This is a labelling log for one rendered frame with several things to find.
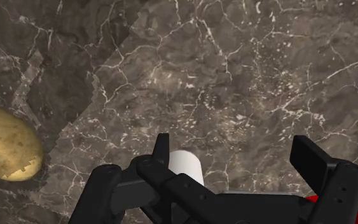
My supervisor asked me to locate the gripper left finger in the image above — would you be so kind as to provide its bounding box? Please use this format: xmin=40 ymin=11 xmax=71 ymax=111
xmin=67 ymin=132 xmax=221 ymax=224

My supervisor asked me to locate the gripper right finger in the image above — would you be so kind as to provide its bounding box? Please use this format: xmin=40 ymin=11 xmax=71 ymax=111
xmin=289 ymin=134 xmax=358 ymax=224

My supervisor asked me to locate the white cylinder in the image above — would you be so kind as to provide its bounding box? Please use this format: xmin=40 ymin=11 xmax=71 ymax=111
xmin=168 ymin=150 xmax=205 ymax=187

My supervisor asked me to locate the red object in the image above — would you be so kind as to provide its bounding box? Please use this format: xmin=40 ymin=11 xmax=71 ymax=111
xmin=305 ymin=193 xmax=358 ymax=224

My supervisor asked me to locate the yellow-brown potato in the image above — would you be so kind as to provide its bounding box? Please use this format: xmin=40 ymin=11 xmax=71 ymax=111
xmin=0 ymin=104 xmax=45 ymax=182

